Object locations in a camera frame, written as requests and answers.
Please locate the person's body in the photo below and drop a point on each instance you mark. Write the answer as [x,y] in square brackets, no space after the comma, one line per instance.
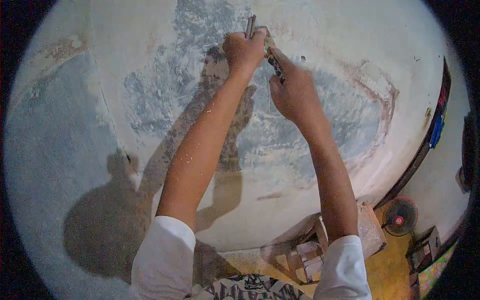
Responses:
[165,258]

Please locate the person's left thumb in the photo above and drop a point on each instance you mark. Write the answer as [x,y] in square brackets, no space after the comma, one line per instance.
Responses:
[260,39]

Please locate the person's right hand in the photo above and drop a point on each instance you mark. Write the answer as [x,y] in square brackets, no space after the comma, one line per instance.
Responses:
[296,92]

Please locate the putty-stained wooden stool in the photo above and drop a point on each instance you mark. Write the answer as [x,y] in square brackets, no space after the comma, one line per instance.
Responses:
[369,228]

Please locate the dark box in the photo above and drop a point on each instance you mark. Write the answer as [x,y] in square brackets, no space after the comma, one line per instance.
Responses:
[423,245]

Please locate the person's left hand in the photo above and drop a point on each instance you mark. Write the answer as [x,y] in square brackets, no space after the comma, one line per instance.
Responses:
[243,52]

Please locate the putty-caked scraper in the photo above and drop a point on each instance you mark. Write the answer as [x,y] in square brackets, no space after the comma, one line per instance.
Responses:
[250,25]

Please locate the colourful patterned mat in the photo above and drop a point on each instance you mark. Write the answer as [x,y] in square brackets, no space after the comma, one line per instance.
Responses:
[435,270]

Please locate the person's right index finger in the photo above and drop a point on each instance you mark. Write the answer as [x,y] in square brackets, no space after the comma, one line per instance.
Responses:
[280,60]

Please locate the person's right thumb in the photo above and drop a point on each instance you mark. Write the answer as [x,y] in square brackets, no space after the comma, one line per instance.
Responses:
[274,85]

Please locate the red floor fan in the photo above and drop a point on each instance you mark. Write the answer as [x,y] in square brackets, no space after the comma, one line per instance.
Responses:
[399,216]

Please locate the person's left fingers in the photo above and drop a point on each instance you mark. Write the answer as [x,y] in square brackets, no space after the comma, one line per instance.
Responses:
[235,38]

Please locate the dark door frame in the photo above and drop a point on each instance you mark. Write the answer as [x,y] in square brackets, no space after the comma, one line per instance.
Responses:
[431,138]

